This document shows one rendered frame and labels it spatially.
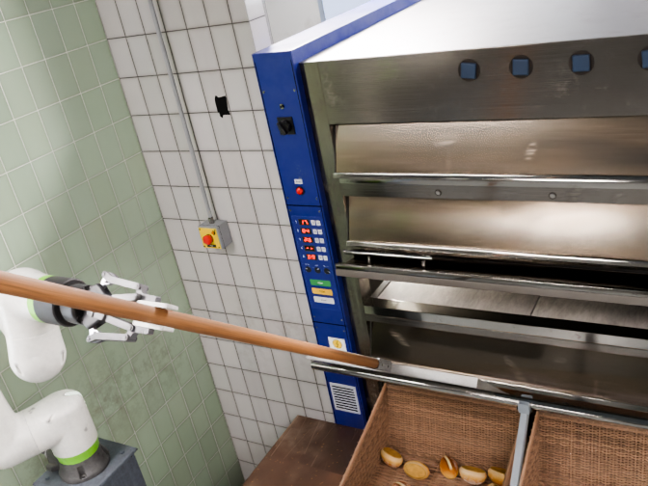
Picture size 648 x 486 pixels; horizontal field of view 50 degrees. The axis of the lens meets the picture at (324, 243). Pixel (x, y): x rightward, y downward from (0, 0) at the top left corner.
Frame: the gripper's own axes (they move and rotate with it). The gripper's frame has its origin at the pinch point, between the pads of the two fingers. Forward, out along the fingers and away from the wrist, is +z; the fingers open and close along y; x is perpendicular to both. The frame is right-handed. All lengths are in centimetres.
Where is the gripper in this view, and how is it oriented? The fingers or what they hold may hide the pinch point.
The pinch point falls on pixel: (155, 315)
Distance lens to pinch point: 123.9
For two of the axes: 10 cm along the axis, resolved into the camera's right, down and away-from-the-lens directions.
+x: -4.7, -2.4, -8.5
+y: -1.7, 9.7, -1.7
